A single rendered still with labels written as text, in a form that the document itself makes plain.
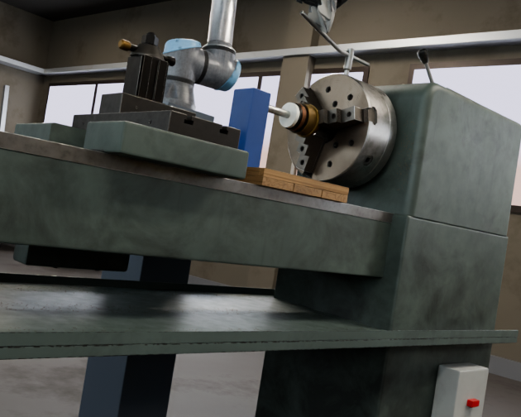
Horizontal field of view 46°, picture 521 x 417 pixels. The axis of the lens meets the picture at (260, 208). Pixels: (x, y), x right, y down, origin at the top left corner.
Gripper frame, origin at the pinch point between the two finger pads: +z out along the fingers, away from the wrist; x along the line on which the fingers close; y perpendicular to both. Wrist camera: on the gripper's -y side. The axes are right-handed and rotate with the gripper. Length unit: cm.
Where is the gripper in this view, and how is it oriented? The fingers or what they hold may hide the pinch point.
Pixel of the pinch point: (328, 29)
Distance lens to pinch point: 177.2
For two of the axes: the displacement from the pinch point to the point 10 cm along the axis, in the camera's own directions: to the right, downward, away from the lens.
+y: -7.2, -1.1, -6.8
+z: 1.5, 9.4, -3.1
